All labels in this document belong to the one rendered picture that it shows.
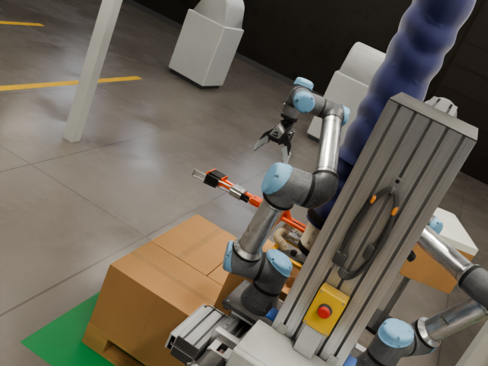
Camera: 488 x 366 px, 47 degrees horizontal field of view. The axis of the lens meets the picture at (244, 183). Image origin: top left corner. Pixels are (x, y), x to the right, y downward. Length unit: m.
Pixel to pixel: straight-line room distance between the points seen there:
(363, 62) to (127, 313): 6.39
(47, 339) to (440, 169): 2.40
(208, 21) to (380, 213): 7.54
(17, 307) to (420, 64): 2.49
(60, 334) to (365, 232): 2.16
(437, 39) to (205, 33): 6.87
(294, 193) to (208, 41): 7.23
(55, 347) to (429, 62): 2.36
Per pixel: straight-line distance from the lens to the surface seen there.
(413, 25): 2.37
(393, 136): 1.56
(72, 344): 3.33
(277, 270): 2.11
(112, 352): 3.33
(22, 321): 3.40
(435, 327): 2.17
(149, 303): 2.98
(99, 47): 5.28
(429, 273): 4.28
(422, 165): 1.56
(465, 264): 1.96
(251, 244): 2.02
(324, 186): 1.86
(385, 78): 2.38
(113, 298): 3.10
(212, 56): 8.90
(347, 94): 8.67
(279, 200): 1.85
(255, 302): 2.18
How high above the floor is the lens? 2.23
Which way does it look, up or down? 21 degrees down
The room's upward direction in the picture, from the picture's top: 24 degrees clockwise
